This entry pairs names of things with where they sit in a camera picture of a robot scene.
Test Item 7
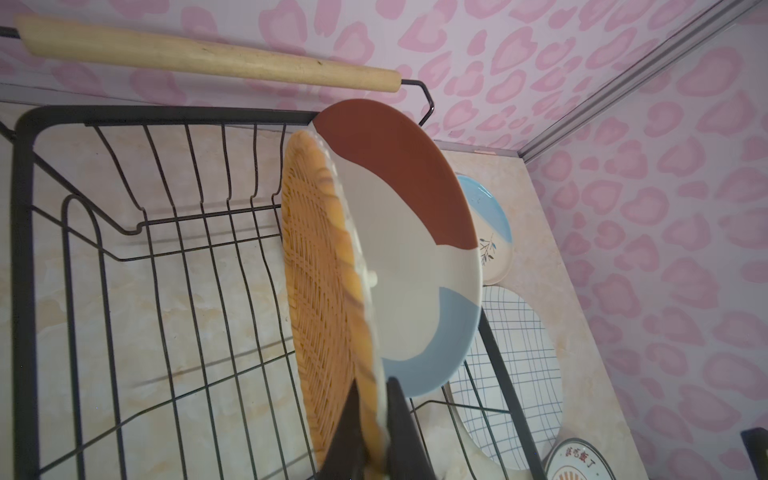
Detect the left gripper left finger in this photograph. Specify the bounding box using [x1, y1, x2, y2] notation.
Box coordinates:
[317, 382, 366, 480]

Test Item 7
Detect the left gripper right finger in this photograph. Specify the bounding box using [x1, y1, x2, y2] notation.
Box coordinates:
[386, 377, 436, 480]

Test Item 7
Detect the orange woven plate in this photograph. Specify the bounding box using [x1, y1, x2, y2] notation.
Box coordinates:
[281, 130, 390, 479]

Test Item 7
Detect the orange sunburst plate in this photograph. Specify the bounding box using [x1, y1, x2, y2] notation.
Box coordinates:
[544, 438, 616, 480]

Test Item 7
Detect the large pink blue plate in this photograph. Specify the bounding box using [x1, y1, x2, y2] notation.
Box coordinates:
[310, 99, 482, 397]

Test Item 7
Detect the black wire dish rack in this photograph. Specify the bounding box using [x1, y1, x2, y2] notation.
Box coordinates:
[1, 105, 546, 479]

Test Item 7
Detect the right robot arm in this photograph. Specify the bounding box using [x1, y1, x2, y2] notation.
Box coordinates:
[740, 427, 768, 480]

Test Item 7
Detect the white plaid plate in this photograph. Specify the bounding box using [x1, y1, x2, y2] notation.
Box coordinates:
[449, 286, 564, 470]

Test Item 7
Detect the cream blue plate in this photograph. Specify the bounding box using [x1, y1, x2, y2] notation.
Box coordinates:
[457, 174, 513, 285]

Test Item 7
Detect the aluminium frame strut right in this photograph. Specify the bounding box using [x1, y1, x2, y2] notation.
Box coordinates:
[516, 0, 767, 164]

